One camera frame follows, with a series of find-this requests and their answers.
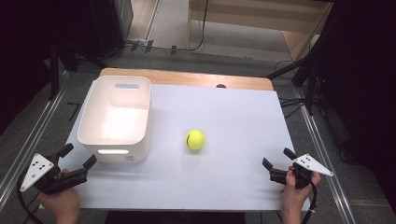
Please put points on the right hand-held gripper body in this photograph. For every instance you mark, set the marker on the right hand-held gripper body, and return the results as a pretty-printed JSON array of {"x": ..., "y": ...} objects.
[{"x": 299, "y": 171}]

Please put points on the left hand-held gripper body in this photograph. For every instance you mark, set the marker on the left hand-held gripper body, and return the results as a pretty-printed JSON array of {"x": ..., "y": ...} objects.
[{"x": 46, "y": 174}]

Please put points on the white plastic storage bin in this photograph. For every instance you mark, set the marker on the white plastic storage bin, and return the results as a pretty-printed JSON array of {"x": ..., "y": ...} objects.
[{"x": 116, "y": 119}]

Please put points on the yellow tennis ball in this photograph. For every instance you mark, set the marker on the yellow tennis ball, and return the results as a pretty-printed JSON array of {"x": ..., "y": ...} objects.
[{"x": 195, "y": 139}]

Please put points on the person's right hand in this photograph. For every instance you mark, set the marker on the person's right hand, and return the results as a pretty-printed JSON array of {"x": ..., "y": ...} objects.
[{"x": 297, "y": 196}]

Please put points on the person's left hand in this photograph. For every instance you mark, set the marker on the person's left hand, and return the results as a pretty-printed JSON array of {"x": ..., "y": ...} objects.
[{"x": 60, "y": 203}]

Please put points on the white table mat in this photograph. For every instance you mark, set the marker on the white table mat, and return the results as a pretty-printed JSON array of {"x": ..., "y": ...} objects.
[{"x": 218, "y": 149}]

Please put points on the black tripod stand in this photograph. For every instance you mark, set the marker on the black tripod stand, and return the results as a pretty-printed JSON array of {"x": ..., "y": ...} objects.
[{"x": 306, "y": 81}]

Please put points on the black metal stand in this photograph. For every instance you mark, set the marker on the black metal stand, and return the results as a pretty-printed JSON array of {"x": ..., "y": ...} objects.
[{"x": 54, "y": 71}]

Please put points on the dark cabinet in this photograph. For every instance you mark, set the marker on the dark cabinet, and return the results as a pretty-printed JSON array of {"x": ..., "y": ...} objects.
[{"x": 109, "y": 26}]

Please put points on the wooden shelf unit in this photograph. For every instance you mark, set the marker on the wooden shelf unit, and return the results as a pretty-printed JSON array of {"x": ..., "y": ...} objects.
[{"x": 249, "y": 28}]

